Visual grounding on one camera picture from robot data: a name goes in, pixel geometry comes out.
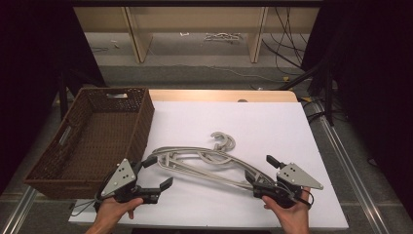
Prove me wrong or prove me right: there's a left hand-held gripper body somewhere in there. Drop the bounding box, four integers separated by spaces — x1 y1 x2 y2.
94 158 162 209

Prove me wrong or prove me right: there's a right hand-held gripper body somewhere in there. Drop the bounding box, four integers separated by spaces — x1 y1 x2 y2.
252 162 324 209

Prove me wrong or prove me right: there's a brown wicker basket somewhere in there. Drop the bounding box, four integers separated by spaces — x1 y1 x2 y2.
22 86 156 200

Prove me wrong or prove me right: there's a person's left hand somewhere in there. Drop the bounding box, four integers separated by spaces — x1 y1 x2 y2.
94 196 144 230

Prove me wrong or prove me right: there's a person's right hand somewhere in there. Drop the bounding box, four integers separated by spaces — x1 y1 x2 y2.
261 187 312 234

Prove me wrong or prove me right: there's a white board sheet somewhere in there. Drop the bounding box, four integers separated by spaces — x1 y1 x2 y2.
68 100 350 232

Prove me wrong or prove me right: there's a light wooden shelf unit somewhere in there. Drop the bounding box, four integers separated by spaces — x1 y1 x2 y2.
73 6 320 64

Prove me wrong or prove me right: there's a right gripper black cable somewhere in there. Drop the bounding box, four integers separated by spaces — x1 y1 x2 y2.
301 188 316 210

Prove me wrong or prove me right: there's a left gripper grey cable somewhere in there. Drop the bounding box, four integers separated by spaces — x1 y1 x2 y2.
68 198 100 217

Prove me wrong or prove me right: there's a long metal floor rail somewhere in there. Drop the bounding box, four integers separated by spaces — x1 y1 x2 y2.
312 99 394 234

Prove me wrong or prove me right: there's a thin white floor cable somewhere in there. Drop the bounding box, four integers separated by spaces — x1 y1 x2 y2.
181 63 284 84

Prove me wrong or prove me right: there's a short metal floor rail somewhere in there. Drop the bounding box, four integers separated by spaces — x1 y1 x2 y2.
1 186 37 234

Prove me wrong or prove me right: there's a bundle of black floor cables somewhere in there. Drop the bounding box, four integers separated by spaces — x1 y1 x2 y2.
261 6 310 76

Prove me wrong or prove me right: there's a white chain-like floor object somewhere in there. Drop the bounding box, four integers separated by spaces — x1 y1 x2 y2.
204 31 244 43

